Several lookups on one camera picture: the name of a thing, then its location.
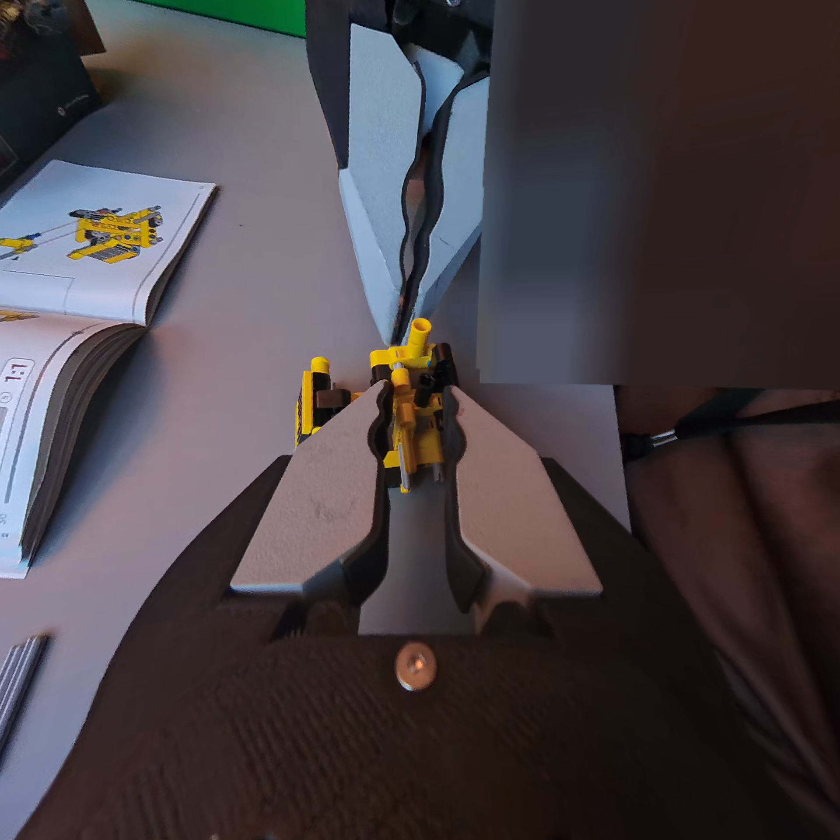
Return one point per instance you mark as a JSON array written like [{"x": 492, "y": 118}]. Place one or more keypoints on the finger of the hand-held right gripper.
[
  {"x": 377, "y": 144},
  {"x": 463, "y": 184}
]

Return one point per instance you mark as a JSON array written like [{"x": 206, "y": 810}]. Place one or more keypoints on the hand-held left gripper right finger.
[{"x": 518, "y": 518}]

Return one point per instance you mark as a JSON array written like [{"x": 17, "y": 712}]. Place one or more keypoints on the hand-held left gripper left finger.
[{"x": 315, "y": 512}]

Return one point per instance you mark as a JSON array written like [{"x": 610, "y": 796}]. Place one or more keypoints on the yellow lego vehicle model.
[{"x": 417, "y": 426}]

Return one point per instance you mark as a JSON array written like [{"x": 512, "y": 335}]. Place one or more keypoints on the lego instruction booklet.
[{"x": 98, "y": 289}]

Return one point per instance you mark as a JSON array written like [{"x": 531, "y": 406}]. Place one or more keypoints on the grey lego axle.
[{"x": 16, "y": 682}]

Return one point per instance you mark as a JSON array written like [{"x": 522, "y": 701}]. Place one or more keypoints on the green board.
[{"x": 216, "y": 13}]

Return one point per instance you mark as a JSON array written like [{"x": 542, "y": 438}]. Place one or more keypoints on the black cardboard box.
[{"x": 46, "y": 85}]

